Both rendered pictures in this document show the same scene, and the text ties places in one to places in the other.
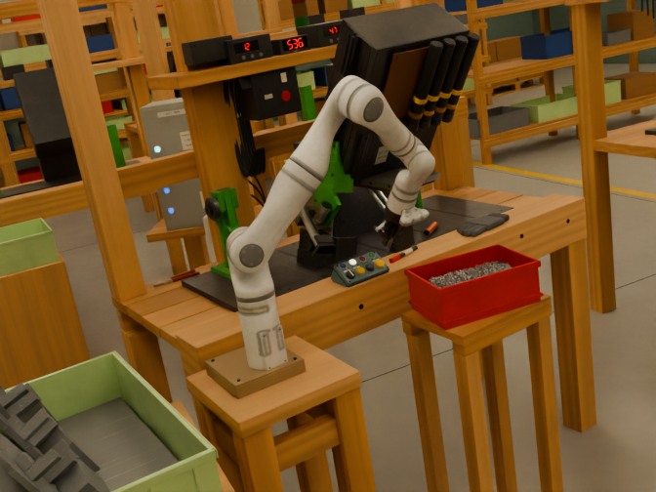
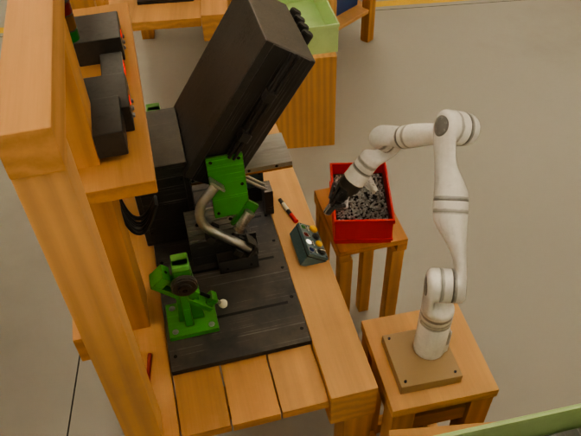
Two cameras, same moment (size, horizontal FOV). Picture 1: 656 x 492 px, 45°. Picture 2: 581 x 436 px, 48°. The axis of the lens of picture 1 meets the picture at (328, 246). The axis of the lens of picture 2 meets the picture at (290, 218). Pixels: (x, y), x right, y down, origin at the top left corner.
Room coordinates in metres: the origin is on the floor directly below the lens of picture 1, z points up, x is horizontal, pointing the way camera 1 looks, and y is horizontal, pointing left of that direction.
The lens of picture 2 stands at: (1.77, 1.34, 2.54)
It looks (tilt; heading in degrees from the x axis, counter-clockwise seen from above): 45 degrees down; 289
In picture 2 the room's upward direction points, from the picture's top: 2 degrees counter-clockwise
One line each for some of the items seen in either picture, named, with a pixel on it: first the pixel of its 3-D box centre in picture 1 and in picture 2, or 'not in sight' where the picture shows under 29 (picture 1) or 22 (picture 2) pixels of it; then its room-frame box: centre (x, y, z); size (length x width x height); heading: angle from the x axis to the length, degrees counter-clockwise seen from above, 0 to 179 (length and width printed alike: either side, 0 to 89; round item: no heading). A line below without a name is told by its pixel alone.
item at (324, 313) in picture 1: (409, 279); (290, 225); (2.30, -0.23, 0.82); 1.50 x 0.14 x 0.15; 121
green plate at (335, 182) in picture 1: (334, 171); (226, 178); (2.45, -0.06, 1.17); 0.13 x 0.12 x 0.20; 121
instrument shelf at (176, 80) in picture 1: (283, 59); (95, 88); (2.76, 0.05, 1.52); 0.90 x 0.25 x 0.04; 121
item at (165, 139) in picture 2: (348, 182); (162, 176); (2.71, -0.11, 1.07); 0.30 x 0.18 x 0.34; 121
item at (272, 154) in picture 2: (382, 178); (231, 159); (2.49, -0.21, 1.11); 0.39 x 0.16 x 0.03; 31
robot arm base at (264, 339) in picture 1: (261, 328); (432, 330); (1.74, 0.19, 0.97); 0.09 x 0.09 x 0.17; 35
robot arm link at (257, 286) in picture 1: (250, 265); (440, 294); (1.74, 0.19, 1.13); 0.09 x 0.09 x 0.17; 13
